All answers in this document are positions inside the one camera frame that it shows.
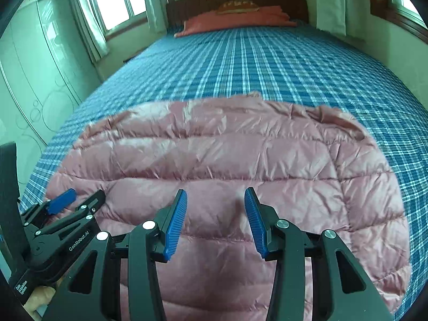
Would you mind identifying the pink quilted down jacket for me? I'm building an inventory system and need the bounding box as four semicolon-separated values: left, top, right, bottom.
46;94;411;320

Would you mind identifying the operator hand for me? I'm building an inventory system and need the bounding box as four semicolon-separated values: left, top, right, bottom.
23;286;56;320

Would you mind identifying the white wardrobe with circle pattern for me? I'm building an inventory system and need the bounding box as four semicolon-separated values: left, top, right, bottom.
1;0;101;190

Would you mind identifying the blue plaid bed sheet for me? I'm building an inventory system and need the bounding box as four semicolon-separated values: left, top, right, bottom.
22;25;427;319

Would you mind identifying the white curtain left window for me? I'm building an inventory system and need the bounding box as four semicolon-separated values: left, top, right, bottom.
70;0;109;64

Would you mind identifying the red pillow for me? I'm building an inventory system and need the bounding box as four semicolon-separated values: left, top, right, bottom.
174;6;297;38

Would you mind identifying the white curtain right side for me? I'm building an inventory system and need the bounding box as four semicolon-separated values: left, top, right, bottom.
316;0;347;36

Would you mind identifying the dark wooden headboard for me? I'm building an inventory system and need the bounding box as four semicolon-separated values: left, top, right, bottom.
165;0;311;29

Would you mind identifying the brown framed right window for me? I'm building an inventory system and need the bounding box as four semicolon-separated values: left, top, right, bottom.
370;0;427;44

